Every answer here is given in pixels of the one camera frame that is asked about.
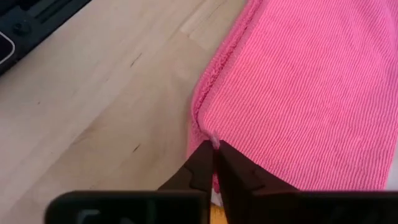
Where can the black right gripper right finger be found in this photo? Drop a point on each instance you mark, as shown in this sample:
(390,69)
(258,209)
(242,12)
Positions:
(245,177)

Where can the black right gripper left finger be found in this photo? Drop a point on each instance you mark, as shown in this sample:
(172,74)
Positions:
(199,171)

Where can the pink microfiber towel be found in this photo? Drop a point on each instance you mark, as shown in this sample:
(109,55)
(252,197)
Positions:
(295,93)

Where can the orange microfiber towel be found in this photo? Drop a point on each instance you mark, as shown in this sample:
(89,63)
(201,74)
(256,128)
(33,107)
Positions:
(216,214)

